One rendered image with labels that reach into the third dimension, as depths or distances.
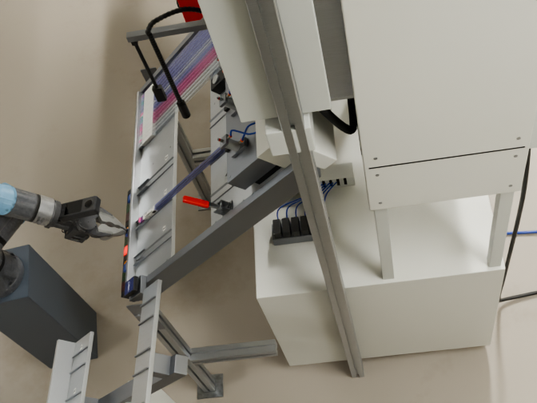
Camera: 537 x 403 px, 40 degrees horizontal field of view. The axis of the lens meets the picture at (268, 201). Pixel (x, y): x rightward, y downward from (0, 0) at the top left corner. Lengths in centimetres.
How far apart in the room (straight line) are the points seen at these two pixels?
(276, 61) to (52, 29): 272
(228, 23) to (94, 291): 190
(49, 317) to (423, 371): 121
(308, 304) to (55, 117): 176
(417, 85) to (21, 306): 149
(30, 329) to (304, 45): 162
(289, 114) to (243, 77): 11
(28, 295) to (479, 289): 129
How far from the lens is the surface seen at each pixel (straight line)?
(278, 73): 119
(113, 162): 317
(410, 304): 211
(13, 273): 233
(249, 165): 152
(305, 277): 200
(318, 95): 127
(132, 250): 203
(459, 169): 154
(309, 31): 115
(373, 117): 135
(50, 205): 201
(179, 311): 274
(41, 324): 250
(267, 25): 112
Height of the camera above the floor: 241
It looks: 57 degrees down
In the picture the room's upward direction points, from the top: 20 degrees counter-clockwise
